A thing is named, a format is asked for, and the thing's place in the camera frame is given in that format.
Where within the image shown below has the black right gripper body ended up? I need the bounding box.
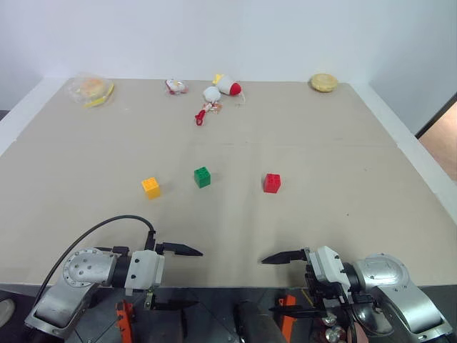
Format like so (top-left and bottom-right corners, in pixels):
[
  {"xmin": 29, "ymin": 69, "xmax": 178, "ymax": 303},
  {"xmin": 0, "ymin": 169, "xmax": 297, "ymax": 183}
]
[{"xmin": 303, "ymin": 247, "xmax": 350, "ymax": 317}]

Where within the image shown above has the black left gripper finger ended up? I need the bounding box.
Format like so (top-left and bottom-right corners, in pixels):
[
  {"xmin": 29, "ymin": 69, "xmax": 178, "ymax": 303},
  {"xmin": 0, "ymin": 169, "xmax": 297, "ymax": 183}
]
[
  {"xmin": 152, "ymin": 299, "xmax": 199, "ymax": 312},
  {"xmin": 164, "ymin": 242, "xmax": 204, "ymax": 258}
]

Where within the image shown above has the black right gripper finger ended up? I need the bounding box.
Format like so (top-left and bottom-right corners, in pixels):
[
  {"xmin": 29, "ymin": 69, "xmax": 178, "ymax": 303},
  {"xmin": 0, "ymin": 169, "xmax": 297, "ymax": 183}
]
[
  {"xmin": 268, "ymin": 303, "xmax": 328, "ymax": 319},
  {"xmin": 261, "ymin": 249, "xmax": 310, "ymax": 266}
]

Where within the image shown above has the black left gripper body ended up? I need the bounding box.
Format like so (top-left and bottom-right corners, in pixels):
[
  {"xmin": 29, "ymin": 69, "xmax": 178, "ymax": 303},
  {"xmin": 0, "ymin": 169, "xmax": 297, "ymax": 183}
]
[{"xmin": 144, "ymin": 230, "xmax": 176, "ymax": 312}]

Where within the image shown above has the dark rounded cylinder under table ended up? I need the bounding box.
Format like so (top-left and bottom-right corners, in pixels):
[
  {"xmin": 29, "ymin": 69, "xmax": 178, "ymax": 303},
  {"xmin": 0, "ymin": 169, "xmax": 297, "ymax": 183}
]
[{"xmin": 232, "ymin": 299, "xmax": 286, "ymax": 343}]

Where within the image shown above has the beige table cover sheet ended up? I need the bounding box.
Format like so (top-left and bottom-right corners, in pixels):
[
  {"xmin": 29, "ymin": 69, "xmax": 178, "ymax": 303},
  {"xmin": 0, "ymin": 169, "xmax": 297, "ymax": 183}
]
[{"xmin": 0, "ymin": 76, "xmax": 457, "ymax": 287}]

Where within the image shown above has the yellow studded block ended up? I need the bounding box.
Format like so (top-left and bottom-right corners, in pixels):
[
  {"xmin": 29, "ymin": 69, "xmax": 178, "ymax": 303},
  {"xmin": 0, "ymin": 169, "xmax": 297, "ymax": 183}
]
[{"xmin": 141, "ymin": 177, "xmax": 162, "ymax": 200}]

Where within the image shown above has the green studded block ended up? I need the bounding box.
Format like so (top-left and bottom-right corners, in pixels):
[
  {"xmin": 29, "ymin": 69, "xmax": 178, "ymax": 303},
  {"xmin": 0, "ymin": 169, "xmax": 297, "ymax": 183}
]
[{"xmin": 194, "ymin": 166, "xmax": 212, "ymax": 189}]

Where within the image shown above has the red studded block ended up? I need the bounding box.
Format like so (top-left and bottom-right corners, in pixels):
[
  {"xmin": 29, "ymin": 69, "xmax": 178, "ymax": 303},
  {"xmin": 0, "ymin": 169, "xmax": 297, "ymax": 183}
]
[{"xmin": 263, "ymin": 173, "xmax": 282, "ymax": 194}]

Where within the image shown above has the small red white packaged toy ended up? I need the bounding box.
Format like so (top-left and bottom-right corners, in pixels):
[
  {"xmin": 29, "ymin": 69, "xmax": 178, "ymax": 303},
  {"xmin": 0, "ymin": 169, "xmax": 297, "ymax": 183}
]
[{"xmin": 164, "ymin": 78, "xmax": 189, "ymax": 96}]

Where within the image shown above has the white rounded object on floor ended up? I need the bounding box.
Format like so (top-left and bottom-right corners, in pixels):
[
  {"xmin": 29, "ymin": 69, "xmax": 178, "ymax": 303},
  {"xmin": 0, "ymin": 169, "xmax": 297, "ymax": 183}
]
[{"xmin": 0, "ymin": 298, "xmax": 16, "ymax": 323}]

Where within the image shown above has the white plush with red tip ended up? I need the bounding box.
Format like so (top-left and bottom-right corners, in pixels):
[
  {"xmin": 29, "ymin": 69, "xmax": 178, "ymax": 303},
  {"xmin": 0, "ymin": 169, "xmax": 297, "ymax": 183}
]
[{"xmin": 211, "ymin": 73, "xmax": 247, "ymax": 105}]

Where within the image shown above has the burger in clear plastic bag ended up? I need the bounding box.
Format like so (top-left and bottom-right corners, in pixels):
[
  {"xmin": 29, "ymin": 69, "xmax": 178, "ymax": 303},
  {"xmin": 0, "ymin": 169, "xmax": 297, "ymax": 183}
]
[{"xmin": 68, "ymin": 73, "xmax": 116, "ymax": 109}]

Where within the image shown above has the pale yellow round bun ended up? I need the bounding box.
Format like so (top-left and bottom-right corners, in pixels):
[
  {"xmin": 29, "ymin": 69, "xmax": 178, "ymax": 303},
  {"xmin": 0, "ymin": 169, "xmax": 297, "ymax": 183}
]
[{"xmin": 308, "ymin": 73, "xmax": 339, "ymax": 94}]

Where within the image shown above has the orange bracket under table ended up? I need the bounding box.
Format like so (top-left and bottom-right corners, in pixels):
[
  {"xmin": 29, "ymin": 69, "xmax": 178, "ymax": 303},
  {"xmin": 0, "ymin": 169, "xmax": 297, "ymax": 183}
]
[
  {"xmin": 278, "ymin": 294, "xmax": 298, "ymax": 335},
  {"xmin": 114, "ymin": 299, "xmax": 136, "ymax": 343}
]

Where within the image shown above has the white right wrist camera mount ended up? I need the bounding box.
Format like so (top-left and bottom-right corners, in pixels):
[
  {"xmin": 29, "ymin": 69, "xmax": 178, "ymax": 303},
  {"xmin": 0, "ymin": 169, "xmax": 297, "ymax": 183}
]
[{"xmin": 307, "ymin": 245, "xmax": 353, "ymax": 287}]

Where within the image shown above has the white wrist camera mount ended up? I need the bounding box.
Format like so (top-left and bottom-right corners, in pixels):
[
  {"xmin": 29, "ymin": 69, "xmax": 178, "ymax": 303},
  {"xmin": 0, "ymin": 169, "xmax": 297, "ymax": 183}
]
[
  {"xmin": 307, "ymin": 245, "xmax": 353, "ymax": 287},
  {"xmin": 124, "ymin": 249, "xmax": 166, "ymax": 297}
]

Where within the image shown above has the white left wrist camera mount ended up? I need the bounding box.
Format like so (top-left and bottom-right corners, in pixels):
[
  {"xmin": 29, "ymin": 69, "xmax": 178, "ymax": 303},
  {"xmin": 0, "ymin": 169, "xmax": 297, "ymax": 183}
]
[{"xmin": 124, "ymin": 249, "xmax": 166, "ymax": 297}]

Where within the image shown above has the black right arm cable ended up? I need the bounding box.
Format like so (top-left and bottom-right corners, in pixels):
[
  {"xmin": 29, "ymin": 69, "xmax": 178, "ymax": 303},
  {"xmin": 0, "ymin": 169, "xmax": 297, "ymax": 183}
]
[{"xmin": 346, "ymin": 299, "xmax": 376, "ymax": 343}]

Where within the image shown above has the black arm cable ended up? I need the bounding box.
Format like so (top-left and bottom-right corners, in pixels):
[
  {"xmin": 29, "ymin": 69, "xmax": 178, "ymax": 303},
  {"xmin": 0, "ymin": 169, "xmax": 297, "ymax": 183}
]
[
  {"xmin": 34, "ymin": 214, "xmax": 157, "ymax": 305},
  {"xmin": 346, "ymin": 299, "xmax": 376, "ymax": 343}
]

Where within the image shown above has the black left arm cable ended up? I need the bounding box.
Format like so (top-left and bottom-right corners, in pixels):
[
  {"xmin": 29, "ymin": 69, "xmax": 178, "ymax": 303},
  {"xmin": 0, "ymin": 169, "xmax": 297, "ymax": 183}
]
[{"xmin": 34, "ymin": 214, "xmax": 157, "ymax": 305}]

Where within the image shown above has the white plush ball red strap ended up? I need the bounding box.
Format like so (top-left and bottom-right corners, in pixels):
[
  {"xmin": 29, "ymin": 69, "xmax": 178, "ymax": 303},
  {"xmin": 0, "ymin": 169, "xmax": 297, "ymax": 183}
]
[{"xmin": 194, "ymin": 86, "xmax": 224, "ymax": 127}]

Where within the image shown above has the brown door with dark frame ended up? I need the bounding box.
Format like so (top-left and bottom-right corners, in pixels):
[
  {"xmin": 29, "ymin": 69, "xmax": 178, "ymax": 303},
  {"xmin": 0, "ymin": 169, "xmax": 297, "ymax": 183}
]
[{"xmin": 414, "ymin": 91, "xmax": 457, "ymax": 179}]

